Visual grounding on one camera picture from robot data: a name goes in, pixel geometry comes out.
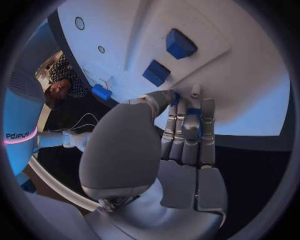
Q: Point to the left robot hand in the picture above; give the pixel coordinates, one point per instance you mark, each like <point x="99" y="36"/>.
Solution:
<point x="122" y="150"/>

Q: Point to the blue peg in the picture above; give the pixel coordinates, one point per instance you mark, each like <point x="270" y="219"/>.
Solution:
<point x="194" y="112"/>

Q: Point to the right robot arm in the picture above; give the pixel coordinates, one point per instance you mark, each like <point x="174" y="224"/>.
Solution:
<point x="55" y="139"/>

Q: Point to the white task board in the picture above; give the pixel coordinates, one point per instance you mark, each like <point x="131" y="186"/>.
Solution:
<point x="234" y="90"/>

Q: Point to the blue plug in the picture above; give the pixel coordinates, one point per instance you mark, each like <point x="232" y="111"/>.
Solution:
<point x="102" y="92"/>

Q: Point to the small blue block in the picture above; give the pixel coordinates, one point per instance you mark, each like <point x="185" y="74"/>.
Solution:
<point x="156" y="73"/>

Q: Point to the person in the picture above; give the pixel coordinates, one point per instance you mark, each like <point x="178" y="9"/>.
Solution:
<point x="58" y="88"/>

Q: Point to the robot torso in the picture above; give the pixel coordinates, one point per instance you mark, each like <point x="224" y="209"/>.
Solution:
<point x="20" y="116"/>

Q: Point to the large blue block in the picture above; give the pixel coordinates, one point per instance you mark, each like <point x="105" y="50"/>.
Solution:
<point x="179" y="46"/>

